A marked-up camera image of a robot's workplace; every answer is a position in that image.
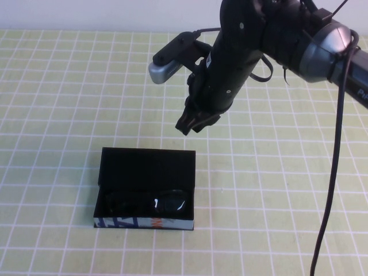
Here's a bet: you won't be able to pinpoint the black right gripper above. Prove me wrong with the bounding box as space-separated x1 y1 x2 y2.
175 52 260 136

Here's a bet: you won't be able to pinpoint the black patterned glasses case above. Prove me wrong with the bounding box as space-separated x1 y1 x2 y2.
93 147 197 232

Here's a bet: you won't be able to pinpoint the black framed glasses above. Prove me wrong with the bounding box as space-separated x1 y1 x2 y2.
103 188 189 215

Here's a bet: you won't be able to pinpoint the green white-checked tablecloth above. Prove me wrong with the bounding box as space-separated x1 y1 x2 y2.
0 28 368 276

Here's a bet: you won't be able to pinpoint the black zip tie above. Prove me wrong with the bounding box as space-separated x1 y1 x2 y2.
332 0 349 16

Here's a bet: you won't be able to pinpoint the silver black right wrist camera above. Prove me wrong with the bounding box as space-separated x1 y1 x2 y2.
148 30 213 85

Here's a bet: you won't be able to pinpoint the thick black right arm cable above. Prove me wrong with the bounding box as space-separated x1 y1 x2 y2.
309 28 361 276

